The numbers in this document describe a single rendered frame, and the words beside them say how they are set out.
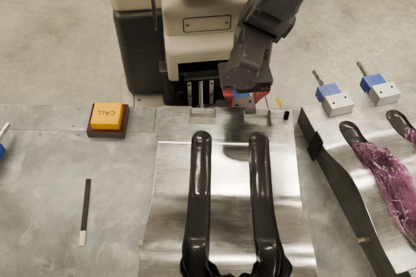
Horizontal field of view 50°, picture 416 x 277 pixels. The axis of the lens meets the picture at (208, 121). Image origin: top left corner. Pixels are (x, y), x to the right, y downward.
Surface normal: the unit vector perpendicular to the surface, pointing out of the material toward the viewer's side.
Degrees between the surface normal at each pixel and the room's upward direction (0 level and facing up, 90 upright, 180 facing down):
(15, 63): 0
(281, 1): 103
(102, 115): 0
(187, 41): 8
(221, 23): 98
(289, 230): 28
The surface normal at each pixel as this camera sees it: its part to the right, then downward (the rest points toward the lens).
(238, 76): -0.19, 0.77
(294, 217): 0.01, -0.90
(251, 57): 0.36, -0.45
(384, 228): 0.07, -0.40
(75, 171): 0.00, -0.61
